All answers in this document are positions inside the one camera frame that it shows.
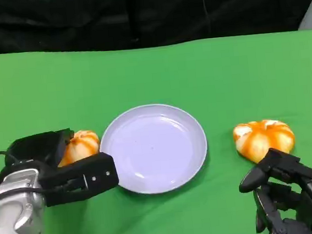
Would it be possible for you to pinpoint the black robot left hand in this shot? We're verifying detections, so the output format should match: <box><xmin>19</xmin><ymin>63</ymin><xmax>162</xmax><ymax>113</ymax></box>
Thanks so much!
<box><xmin>4</xmin><ymin>127</ymin><xmax>78</xmax><ymax>172</ymax></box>

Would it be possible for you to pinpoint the black camera cable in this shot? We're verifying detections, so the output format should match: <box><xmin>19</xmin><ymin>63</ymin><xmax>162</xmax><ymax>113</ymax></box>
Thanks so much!
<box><xmin>0</xmin><ymin>177</ymin><xmax>89</xmax><ymax>206</ymax></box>

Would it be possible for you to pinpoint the black backdrop curtain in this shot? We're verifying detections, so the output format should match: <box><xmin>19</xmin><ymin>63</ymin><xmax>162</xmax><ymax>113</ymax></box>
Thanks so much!
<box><xmin>0</xmin><ymin>0</ymin><xmax>312</xmax><ymax>62</ymax></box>

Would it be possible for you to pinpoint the lilac plate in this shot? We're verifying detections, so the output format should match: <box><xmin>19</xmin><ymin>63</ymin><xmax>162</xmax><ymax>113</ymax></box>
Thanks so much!
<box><xmin>96</xmin><ymin>99</ymin><xmax>212</xmax><ymax>199</ymax></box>

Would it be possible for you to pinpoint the green table cloth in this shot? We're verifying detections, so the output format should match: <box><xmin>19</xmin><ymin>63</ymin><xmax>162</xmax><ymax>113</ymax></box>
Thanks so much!
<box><xmin>0</xmin><ymin>24</ymin><xmax>312</xmax><ymax>234</ymax></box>

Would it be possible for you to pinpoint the orange white toy bread roll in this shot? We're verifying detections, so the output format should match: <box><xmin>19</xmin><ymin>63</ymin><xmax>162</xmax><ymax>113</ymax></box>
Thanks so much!
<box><xmin>231</xmin><ymin>117</ymin><xmax>297</xmax><ymax>167</ymax></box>
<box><xmin>54</xmin><ymin>128</ymin><xmax>102</xmax><ymax>168</ymax></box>

